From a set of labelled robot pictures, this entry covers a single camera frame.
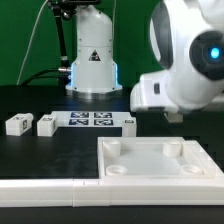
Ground white square table top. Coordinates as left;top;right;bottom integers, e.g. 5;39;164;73
97;137;224;180

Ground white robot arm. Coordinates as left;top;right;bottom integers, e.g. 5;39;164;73
66;0;224;114

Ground black cables at base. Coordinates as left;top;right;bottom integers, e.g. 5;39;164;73
20;66;73;86

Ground white L-shaped fence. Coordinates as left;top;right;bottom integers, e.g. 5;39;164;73
0;178;224;207

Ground grey thin cable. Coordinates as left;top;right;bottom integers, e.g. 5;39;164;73
16;0;50;86

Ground white marker base plate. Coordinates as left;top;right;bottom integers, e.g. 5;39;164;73
52;111;136;127

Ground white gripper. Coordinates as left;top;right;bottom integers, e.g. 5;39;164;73
130;71;183;123

